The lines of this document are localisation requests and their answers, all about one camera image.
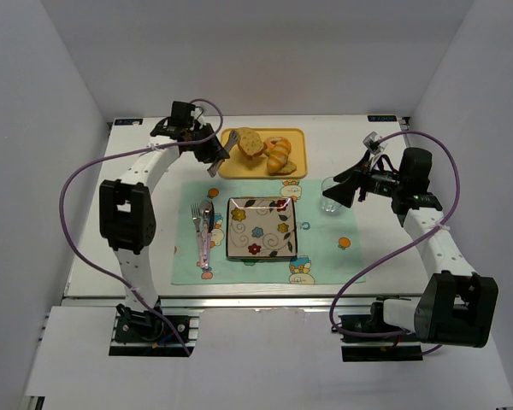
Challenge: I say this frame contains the pink glazed donut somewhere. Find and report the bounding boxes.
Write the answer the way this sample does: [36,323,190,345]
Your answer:
[264,137,282,155]

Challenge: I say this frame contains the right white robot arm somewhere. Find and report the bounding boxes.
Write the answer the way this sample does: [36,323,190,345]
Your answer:
[323,148,498,348]

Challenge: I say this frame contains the small seeded bread slice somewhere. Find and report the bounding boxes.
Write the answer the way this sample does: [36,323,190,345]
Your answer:
[275,161,297,175]

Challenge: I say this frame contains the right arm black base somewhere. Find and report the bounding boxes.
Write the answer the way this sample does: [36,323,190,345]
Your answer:
[332,298,423,363]

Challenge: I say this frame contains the orange striped bread roll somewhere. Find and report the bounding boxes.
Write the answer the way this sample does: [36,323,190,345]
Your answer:
[267,138,292,173]

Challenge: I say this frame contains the pink handled fork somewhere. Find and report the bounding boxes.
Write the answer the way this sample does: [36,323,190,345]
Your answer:
[191,203,205,268]

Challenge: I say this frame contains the green cartoon placemat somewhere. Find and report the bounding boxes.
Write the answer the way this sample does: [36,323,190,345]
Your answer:
[172,179,364,285]

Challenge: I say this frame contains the large seeded bread slice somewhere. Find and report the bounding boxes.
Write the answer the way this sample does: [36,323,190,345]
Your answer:
[236,127,266,161]

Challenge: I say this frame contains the pink handled spoon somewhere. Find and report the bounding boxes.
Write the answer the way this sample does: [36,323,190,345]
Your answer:
[199,201,214,270]

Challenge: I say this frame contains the clear drinking glass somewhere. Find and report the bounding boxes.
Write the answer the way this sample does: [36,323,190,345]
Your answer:
[320,177,341,214]

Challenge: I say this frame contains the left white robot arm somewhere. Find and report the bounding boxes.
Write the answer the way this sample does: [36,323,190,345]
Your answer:
[99,98,229,313]

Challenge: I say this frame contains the metal serving tongs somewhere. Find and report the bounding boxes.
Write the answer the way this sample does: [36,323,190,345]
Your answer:
[207,130,239,178]

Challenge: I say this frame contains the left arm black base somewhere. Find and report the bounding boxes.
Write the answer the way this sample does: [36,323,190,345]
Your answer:
[109,303,198,358]

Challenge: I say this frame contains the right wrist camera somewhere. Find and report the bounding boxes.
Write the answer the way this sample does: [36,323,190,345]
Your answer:
[363,132,385,156]

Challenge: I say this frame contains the yellow plastic tray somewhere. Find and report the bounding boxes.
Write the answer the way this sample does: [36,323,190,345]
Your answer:
[218,128,307,179]

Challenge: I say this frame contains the aluminium table frame rail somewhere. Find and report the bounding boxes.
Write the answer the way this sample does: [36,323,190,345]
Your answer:
[59,294,424,315]

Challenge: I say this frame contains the square floral ceramic plate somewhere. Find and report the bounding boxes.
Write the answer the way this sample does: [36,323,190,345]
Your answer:
[226,196,298,261]

